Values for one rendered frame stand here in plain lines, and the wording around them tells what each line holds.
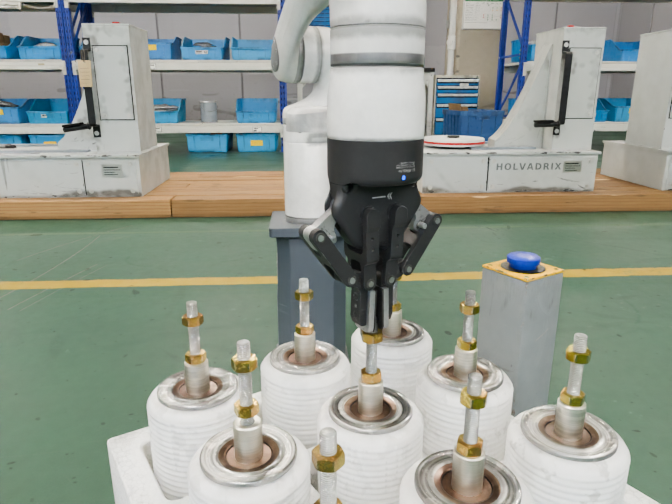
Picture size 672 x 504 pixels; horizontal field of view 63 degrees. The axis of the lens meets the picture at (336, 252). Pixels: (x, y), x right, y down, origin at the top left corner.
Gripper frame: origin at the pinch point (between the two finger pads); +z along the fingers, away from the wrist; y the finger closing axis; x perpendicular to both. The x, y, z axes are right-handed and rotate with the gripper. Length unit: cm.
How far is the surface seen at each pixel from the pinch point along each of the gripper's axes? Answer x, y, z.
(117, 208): 210, 12, 31
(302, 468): -3.8, -8.7, 10.3
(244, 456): -1.4, -12.5, 9.3
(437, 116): 415, 364, 9
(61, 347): 86, -21, 35
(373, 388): -1.1, -0.4, 7.2
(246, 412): -1.4, -12.1, 5.6
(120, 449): 15.8, -19.3, 17.0
